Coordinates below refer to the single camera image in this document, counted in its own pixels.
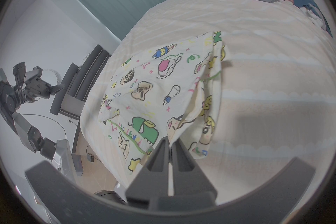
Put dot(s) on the white printed pyjama top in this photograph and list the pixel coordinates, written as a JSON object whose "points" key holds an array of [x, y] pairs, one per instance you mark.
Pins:
{"points": [[157, 91]]}

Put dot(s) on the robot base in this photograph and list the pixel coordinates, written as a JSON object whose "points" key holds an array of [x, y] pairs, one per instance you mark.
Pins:
{"points": [[64, 154]]}

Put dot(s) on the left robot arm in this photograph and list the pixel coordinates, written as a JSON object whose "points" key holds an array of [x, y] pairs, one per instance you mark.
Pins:
{"points": [[22, 128]]}

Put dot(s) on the black power adapter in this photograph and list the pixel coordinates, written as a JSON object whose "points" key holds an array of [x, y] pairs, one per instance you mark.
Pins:
{"points": [[90, 158]]}

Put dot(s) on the bed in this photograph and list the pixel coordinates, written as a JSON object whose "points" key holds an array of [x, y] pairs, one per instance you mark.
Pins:
{"points": [[262, 73]]}

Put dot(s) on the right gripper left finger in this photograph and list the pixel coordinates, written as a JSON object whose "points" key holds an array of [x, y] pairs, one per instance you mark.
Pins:
{"points": [[154, 178]]}

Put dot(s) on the dark blue garment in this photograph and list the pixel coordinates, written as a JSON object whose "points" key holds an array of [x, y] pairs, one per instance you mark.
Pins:
{"points": [[304, 1]]}

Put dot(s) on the round white-framed mirror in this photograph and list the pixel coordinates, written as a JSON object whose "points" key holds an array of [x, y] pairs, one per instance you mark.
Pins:
{"points": [[53, 74]]}

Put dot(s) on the dark grey chest of drawers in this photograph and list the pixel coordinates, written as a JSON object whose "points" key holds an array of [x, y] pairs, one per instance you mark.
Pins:
{"points": [[91, 70]]}

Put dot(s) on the dark grey dressing table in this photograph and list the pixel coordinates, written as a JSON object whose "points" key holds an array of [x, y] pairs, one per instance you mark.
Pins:
{"points": [[69, 81]]}

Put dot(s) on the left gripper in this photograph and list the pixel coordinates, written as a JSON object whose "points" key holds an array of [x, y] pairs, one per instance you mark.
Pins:
{"points": [[38, 86]]}

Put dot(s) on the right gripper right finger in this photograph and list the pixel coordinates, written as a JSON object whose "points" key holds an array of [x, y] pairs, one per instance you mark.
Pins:
{"points": [[189, 178]]}

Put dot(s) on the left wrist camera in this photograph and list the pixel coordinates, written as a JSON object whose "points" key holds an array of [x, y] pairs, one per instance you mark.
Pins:
{"points": [[19, 72]]}

